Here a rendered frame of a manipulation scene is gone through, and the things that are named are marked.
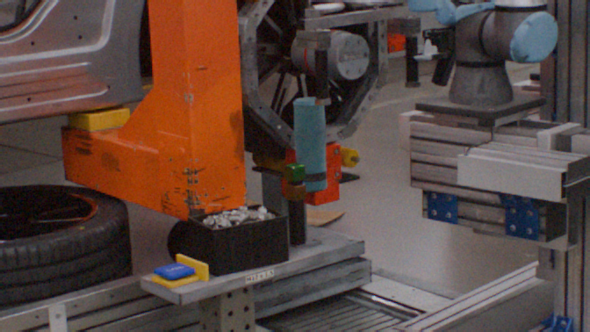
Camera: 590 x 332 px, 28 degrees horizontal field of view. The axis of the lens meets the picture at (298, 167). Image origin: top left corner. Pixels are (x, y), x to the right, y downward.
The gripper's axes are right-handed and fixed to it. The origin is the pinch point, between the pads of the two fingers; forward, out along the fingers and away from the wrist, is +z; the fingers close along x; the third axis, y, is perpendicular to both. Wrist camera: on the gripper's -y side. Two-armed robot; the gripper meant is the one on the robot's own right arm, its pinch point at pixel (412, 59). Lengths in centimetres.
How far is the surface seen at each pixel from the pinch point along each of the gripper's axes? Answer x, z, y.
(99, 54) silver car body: -50, 72, 7
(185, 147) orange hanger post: -1, 82, -11
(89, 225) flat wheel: -25, 96, -32
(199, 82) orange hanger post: 2, 78, 5
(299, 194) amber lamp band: 18, 62, -24
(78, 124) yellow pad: -58, 77, -13
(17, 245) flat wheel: -24, 117, -32
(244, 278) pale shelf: 23, 85, -39
